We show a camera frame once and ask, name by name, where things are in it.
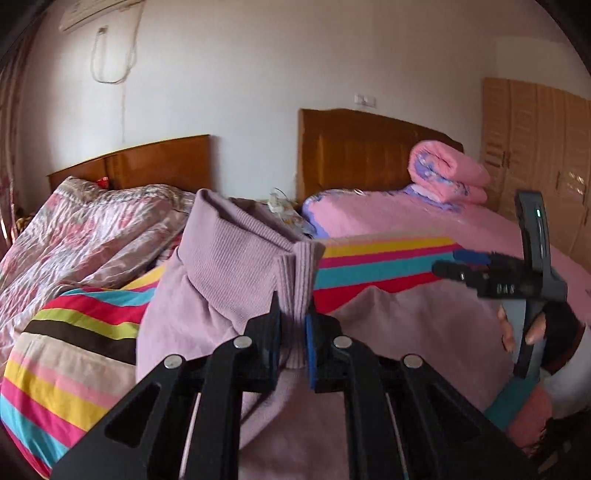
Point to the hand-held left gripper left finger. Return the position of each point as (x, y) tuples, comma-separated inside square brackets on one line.
[(274, 332)]

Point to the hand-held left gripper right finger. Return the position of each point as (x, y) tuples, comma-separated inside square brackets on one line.
[(310, 350)]

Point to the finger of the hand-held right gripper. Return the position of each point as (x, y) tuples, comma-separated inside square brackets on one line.
[(455, 273), (471, 256)]

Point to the lilac knit sweater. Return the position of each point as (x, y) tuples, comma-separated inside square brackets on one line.
[(221, 258)]

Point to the person's right hand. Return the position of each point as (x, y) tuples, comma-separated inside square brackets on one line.
[(561, 332)]

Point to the purple floral pillow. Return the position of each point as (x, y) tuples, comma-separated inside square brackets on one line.
[(425, 196)]

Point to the pink bed sheet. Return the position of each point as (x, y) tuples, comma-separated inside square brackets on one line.
[(392, 217)]

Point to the rolled pink floral quilt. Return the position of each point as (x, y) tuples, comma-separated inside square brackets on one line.
[(457, 170)]

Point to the light wooden wardrobe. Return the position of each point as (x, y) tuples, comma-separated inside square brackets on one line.
[(545, 152)]

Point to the tall wooden bed headboard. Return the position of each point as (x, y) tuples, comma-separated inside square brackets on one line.
[(355, 152)]

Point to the striped colourful blanket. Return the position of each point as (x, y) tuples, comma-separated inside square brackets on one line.
[(69, 369)]

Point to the low wooden bed headboard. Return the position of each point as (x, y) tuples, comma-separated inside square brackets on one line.
[(152, 159)]

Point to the pink floral crumpled quilt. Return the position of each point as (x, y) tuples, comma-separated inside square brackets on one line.
[(83, 230)]

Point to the small red object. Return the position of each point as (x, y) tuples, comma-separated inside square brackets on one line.
[(103, 182)]

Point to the white air conditioner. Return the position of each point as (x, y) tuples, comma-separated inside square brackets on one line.
[(101, 11)]

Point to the white wall socket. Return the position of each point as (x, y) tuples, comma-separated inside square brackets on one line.
[(364, 99)]

